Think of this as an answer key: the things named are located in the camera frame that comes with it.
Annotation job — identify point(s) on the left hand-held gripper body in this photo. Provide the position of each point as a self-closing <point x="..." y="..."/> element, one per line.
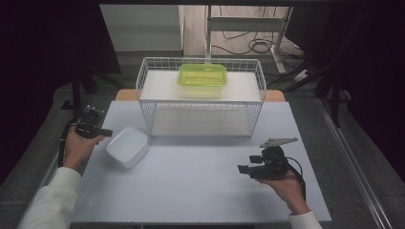
<point x="89" y="122"/>

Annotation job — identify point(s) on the person's right hand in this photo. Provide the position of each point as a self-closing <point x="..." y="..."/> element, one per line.
<point x="289" y="191"/>

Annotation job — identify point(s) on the aluminium rail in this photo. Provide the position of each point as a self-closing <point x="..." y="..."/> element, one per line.
<point x="47" y="168"/>
<point x="356" y="171"/>

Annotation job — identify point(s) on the white plastic container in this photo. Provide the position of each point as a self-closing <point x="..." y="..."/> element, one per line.
<point x="129" y="147"/>

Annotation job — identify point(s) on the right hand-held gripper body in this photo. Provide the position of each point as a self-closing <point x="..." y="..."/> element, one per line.
<point x="273" y="162"/>

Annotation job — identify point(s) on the green plastic container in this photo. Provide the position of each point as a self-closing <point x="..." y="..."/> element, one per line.
<point x="202" y="75"/>

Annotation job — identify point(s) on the white cabinet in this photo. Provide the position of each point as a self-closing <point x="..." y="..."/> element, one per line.
<point x="143" y="28"/>

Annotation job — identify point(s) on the white desk frame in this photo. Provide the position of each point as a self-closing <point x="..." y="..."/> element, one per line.
<point x="245" y="24"/>

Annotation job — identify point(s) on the black metal stand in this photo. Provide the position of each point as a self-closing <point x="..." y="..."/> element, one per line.
<point x="76" y="92"/>
<point x="334" y="95"/>

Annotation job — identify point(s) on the white power strip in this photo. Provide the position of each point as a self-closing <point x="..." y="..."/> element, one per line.
<point x="302" y="75"/>

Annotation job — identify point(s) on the tan wooden board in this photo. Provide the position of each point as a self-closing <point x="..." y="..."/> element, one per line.
<point x="125" y="94"/>

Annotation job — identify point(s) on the person's left hand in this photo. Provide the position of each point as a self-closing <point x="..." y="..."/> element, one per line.
<point x="78" y="149"/>

